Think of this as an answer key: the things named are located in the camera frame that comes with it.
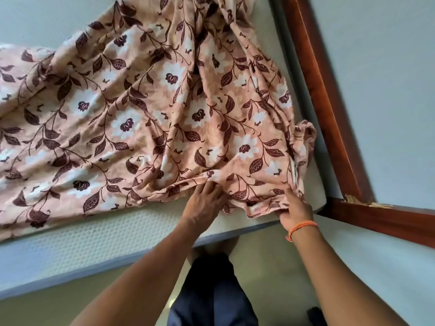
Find person's right hand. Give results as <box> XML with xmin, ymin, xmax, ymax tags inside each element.
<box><xmin>278</xmin><ymin>188</ymin><xmax>315</xmax><ymax>235</ymax></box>

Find person's left hand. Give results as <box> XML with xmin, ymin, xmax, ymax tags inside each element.
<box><xmin>180</xmin><ymin>181</ymin><xmax>229</xmax><ymax>231</ymax></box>

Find brown wooden bed headboard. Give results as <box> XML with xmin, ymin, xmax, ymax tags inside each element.
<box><xmin>268</xmin><ymin>0</ymin><xmax>435</xmax><ymax>248</ymax></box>

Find peach floral sheet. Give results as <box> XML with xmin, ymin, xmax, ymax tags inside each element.
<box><xmin>0</xmin><ymin>0</ymin><xmax>317</xmax><ymax>241</ymax></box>

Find white honeycomb mattress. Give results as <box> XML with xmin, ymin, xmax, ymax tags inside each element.
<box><xmin>0</xmin><ymin>0</ymin><xmax>327</xmax><ymax>301</ymax></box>

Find person's left forearm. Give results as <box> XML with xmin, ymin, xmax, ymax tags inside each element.
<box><xmin>69</xmin><ymin>220</ymin><xmax>204</xmax><ymax>326</ymax></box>

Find person's right forearm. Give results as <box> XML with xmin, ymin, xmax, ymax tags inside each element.
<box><xmin>290</xmin><ymin>227</ymin><xmax>410</xmax><ymax>326</ymax></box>

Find person's dark trousers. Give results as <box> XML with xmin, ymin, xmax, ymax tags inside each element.
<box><xmin>166</xmin><ymin>253</ymin><xmax>259</xmax><ymax>326</ymax></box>

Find orange wrist band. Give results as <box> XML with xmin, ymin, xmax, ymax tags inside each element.
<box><xmin>285</xmin><ymin>220</ymin><xmax>319</xmax><ymax>243</ymax></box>

